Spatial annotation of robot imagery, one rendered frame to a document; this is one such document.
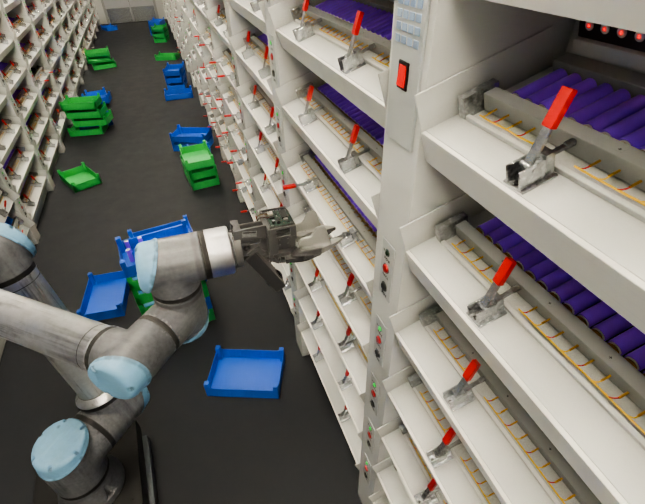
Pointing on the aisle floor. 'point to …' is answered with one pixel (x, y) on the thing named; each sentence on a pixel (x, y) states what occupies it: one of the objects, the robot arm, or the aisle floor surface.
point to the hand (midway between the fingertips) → (332, 237)
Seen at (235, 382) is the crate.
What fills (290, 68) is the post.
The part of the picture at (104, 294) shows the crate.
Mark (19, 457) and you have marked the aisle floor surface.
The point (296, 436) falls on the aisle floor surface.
